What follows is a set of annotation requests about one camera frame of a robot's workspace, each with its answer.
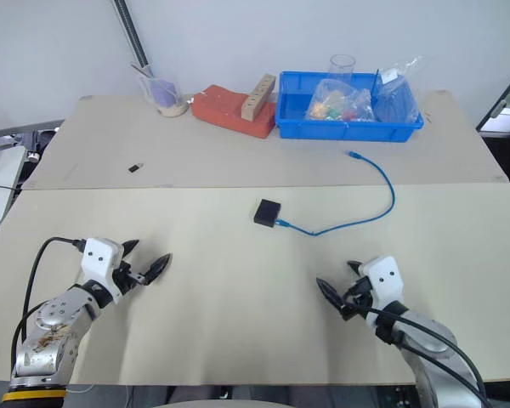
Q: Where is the bag with dark blue contents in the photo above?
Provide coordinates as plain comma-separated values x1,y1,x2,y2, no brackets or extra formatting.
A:
372,54,424,125

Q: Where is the wooden stick in beaker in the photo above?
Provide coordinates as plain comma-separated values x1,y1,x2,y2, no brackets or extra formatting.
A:
129,62,155,80

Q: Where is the clear beaker with purple scoop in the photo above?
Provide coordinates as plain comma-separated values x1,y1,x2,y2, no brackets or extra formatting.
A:
137,70,190,117

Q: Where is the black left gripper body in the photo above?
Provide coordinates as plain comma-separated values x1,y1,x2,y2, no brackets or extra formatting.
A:
111,254,150,295

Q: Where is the wooden block with holes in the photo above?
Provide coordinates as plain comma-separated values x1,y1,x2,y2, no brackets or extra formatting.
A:
240,73,278,122

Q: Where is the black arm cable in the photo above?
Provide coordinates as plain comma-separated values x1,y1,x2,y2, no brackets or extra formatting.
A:
9,237,87,377
347,292,493,408

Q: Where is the bag of colourful small parts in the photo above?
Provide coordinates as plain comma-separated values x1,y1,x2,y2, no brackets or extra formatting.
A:
303,77,377,123

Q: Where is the blue plastic bin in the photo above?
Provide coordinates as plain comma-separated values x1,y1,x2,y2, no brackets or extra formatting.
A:
276,70,425,141

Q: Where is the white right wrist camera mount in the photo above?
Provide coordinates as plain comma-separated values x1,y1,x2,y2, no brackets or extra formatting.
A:
358,255,405,316

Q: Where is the metal ruler rail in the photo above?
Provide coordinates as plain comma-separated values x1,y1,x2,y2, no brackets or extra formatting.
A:
110,0,152,74

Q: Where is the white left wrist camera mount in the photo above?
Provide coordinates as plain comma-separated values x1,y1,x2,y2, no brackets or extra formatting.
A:
80,237,125,305

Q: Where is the red brick block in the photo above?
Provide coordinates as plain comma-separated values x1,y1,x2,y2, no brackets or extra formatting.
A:
190,84,278,139

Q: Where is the clear plastic cup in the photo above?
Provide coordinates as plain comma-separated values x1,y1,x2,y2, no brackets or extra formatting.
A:
328,54,358,82

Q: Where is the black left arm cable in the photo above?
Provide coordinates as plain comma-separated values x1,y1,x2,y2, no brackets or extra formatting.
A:
9,237,87,377

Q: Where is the blue cable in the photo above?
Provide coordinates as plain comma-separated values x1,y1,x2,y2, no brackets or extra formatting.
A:
275,150,397,236

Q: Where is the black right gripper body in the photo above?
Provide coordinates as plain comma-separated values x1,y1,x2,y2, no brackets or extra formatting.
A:
339,275,373,322

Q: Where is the grey metal frame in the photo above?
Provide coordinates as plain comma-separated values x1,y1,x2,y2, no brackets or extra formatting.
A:
0,118,65,166

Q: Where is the dark window frame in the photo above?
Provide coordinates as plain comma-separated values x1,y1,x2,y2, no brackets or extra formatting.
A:
474,62,510,138

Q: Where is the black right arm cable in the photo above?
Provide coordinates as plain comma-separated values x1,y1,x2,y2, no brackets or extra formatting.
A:
347,292,493,408

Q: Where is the small black box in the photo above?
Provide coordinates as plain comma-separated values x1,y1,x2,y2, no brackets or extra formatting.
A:
252,197,283,229

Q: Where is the white side desk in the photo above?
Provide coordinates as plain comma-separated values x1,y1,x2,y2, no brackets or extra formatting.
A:
0,145,27,234

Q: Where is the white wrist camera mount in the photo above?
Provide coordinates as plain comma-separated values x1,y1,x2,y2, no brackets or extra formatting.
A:
80,237,125,305
358,255,405,316

